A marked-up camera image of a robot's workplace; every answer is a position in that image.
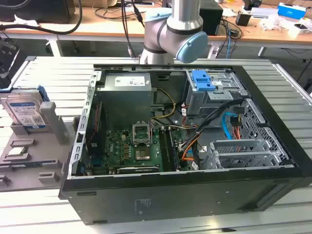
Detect hard disk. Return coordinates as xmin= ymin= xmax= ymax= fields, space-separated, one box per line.
xmin=0 ymin=85 xmax=51 ymax=130

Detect metal disk bay cage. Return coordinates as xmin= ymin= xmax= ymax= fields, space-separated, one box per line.
xmin=185 ymin=70 xmax=247 ymax=118

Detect silver CPU chip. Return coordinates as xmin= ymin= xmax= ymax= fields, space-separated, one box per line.
xmin=6 ymin=147 xmax=28 ymax=157

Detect grey parts rack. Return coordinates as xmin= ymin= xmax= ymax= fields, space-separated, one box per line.
xmin=0 ymin=101 xmax=81 ymax=193

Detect black case fan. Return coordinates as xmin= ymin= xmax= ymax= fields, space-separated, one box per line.
xmin=86 ymin=101 xmax=106 ymax=157

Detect grey power supply unit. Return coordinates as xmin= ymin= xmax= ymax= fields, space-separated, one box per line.
xmin=97 ymin=72 xmax=155 ymax=123

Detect green motherboard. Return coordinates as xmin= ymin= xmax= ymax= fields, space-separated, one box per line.
xmin=103 ymin=128 xmax=193 ymax=175

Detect metal socket cover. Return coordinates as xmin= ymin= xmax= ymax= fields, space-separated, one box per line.
xmin=132 ymin=120 xmax=153 ymax=147

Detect CPU socket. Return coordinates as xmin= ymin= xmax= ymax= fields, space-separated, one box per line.
xmin=135 ymin=145 xmax=153 ymax=162

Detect black graphics card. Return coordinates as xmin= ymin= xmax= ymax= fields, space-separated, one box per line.
xmin=116 ymin=166 xmax=160 ymax=175

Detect installed RAM stick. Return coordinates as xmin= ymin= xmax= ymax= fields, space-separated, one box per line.
xmin=168 ymin=128 xmax=180 ymax=171

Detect blue plastic bay latch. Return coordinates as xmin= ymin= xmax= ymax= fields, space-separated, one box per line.
xmin=192 ymin=70 xmax=216 ymax=92

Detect black speaker box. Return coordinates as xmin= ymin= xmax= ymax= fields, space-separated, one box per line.
xmin=199 ymin=2 xmax=224 ymax=37

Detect black PC case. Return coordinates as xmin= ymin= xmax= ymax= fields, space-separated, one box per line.
xmin=58 ymin=63 xmax=312 ymax=226

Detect small black box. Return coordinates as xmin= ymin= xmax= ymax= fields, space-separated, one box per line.
xmin=235 ymin=12 xmax=252 ymax=27

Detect blue cardboard box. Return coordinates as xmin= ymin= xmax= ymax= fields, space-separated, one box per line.
xmin=277 ymin=2 xmax=307 ymax=19

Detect small white box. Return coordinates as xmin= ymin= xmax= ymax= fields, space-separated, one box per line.
xmin=293 ymin=23 xmax=311 ymax=36

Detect thick black cable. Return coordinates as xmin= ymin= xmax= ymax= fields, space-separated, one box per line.
xmin=0 ymin=0 xmax=84 ymax=35

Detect wooden desk white frame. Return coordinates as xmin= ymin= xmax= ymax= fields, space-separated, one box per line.
xmin=0 ymin=3 xmax=312 ymax=58

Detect thin black hanging cable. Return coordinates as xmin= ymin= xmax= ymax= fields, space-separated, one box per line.
xmin=121 ymin=0 xmax=145 ymax=58

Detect yellow power wires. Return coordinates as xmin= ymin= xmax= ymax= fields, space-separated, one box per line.
xmin=152 ymin=88 xmax=177 ymax=120

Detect orange wire bundle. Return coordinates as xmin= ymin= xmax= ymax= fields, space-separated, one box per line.
xmin=181 ymin=136 xmax=199 ymax=162

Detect black cable bundle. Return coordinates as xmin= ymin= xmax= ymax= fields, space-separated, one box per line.
xmin=195 ymin=98 xmax=244 ymax=137

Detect thin blue cable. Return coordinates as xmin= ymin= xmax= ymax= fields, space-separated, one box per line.
xmin=225 ymin=24 xmax=233 ymax=59

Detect blue data wire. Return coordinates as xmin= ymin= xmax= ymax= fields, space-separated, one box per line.
xmin=222 ymin=112 xmax=241 ymax=140

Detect metal expansion bracket cage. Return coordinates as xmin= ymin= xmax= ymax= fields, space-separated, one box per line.
xmin=209 ymin=139 xmax=284 ymax=169

